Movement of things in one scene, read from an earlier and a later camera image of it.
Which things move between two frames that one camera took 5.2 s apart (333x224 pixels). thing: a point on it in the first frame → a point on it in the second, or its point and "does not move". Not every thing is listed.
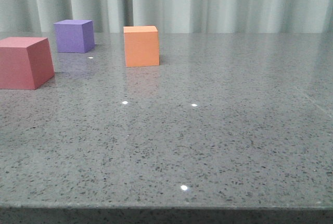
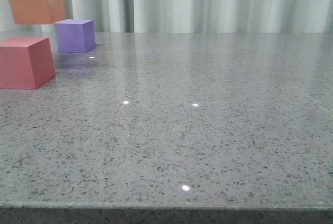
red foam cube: x=26 y=63 does not move
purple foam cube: x=74 y=36 does not move
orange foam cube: x=141 y=46 → x=31 y=3
